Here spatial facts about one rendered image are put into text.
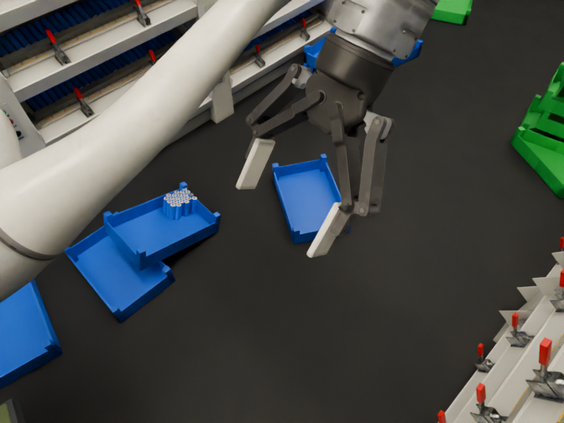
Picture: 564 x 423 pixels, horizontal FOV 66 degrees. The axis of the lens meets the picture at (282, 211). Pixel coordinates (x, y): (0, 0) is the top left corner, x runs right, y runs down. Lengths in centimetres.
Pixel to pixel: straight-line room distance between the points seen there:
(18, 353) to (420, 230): 129
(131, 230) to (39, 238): 103
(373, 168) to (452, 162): 138
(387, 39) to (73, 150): 30
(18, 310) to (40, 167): 114
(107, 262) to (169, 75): 114
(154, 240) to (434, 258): 91
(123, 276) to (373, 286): 79
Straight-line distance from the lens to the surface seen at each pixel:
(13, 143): 63
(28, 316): 154
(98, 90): 156
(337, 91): 46
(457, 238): 159
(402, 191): 165
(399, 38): 44
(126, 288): 146
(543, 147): 201
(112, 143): 43
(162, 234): 147
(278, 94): 51
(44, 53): 144
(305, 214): 153
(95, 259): 155
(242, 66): 187
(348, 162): 45
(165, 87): 44
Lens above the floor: 125
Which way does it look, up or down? 55 degrees down
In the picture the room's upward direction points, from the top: straight up
